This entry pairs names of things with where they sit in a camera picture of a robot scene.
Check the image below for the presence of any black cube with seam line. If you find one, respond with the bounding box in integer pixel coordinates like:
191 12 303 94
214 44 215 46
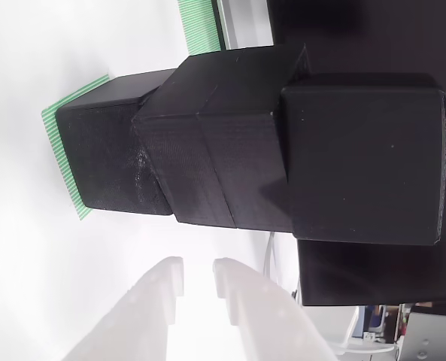
131 43 311 232

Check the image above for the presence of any large black panel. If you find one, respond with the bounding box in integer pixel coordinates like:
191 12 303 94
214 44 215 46
265 0 446 308

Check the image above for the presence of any grey metal case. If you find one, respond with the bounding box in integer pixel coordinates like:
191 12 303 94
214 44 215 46
397 310 446 361

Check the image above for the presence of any white hanging cable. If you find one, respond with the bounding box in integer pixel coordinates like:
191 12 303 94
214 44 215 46
262 231 284 290

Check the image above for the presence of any smooth black cube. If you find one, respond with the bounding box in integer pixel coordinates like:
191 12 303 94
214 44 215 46
55 68 178 217

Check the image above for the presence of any green striped square marker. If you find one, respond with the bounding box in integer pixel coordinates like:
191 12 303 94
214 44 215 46
41 74 111 221

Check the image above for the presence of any plain green striped strip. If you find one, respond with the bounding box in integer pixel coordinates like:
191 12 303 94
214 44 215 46
177 0 228 53

